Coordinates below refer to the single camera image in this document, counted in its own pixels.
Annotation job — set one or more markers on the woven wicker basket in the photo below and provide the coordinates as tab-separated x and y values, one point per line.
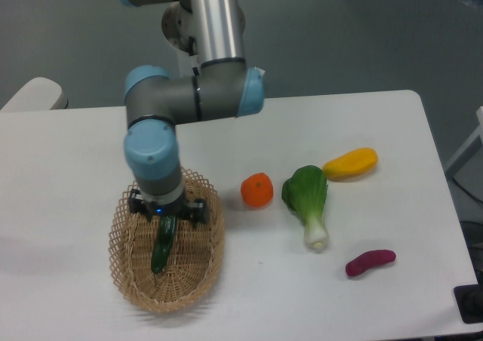
193	263

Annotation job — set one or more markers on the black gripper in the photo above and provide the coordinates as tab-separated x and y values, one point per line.
196	212

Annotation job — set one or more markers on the orange tangerine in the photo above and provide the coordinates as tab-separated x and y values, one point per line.
257	190

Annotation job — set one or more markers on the white chair armrest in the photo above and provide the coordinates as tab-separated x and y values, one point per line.
38	94

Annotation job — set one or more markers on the yellow mango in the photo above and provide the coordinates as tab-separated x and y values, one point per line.
352	164

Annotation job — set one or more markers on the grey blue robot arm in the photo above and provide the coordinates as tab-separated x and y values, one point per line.
223	86

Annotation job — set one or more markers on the dark green cucumber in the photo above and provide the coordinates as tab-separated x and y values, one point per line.
167	227

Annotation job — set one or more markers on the purple sweet potato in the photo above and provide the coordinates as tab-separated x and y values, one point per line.
369	260

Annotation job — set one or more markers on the white furniture at right edge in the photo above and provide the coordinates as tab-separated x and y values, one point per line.
469	148

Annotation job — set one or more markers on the green bok choy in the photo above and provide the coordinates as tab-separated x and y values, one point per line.
305	194

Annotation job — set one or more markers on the black device at table edge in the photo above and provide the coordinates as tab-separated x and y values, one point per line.
469	302

